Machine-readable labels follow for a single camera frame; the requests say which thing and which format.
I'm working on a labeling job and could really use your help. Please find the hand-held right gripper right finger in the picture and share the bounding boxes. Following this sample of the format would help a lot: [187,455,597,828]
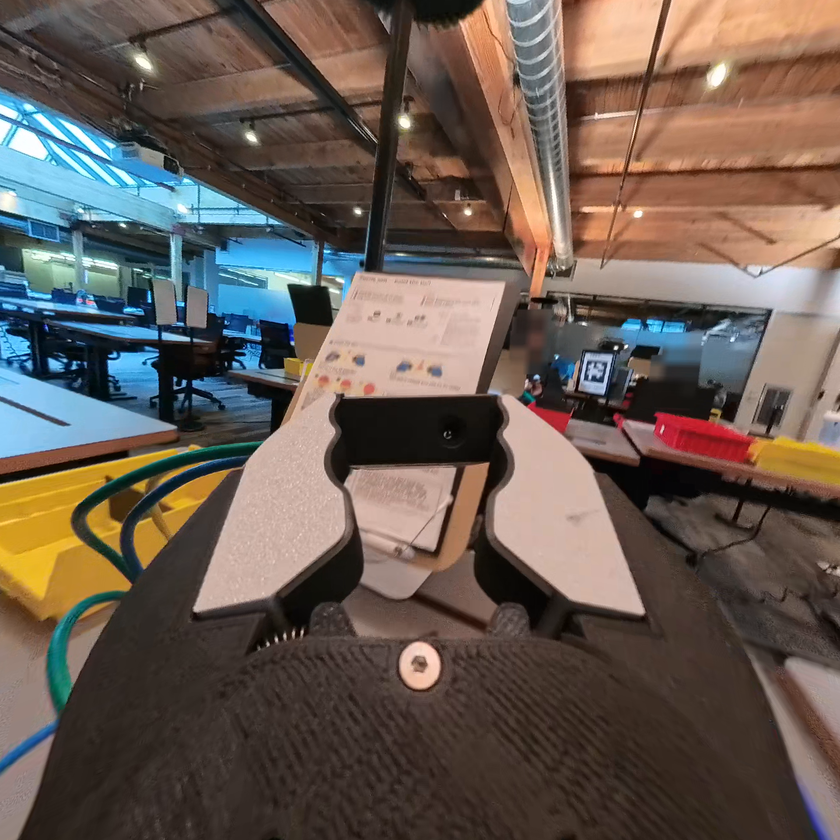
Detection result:
[472,394,648,639]

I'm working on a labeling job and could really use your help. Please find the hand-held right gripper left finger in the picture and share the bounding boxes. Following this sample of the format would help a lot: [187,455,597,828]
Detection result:
[193,392,365,618]

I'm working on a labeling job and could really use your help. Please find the yellow ethernet cable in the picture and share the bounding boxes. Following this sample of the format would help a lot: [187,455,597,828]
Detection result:
[150,482,175,540]

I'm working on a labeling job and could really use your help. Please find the black network switch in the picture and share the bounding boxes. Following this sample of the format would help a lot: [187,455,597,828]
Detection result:
[330,394,508,468]

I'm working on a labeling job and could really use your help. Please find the blue ethernet cable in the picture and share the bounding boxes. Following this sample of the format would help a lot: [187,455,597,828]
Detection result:
[0,456,234,775]

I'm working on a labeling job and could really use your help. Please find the green ethernet cable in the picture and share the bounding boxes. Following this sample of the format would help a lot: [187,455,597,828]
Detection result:
[47,441,265,716]

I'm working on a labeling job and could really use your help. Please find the monitor showing marker tag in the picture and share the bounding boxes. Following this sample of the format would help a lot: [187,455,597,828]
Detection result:
[576,350,619,399]

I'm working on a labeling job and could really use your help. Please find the black office chair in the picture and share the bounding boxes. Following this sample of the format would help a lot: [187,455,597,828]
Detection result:
[148,338,228,416]

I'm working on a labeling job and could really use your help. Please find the red plastic bin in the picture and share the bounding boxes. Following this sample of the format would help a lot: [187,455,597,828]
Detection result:
[654,412,757,464]

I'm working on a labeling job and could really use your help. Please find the wooden work table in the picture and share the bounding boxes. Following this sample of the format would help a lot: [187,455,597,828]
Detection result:
[620,419,840,531]

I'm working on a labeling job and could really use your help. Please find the printed instruction sheet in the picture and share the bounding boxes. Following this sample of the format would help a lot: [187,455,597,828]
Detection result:
[289,272,508,599]

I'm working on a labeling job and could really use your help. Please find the white table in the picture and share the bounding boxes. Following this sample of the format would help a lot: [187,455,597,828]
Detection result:
[0,366,180,477]

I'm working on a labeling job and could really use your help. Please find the long wooden office desk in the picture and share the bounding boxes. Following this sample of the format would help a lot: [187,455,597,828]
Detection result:
[0,295,227,421]

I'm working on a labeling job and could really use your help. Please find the large yellow plastic bin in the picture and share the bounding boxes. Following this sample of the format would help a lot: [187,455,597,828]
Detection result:
[0,445,263,622]

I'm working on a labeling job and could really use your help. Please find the black metal pole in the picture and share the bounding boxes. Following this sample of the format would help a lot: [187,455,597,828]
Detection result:
[363,0,414,273]

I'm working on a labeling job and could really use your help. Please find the ceiling projector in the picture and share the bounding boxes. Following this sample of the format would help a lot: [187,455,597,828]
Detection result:
[117,139,186,182]

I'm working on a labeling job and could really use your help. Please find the grey wall panel box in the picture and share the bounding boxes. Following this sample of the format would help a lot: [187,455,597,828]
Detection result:
[751,386,793,435]

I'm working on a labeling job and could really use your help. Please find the silver ventilation duct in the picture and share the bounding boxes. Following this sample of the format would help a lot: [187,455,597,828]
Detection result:
[504,0,577,271]

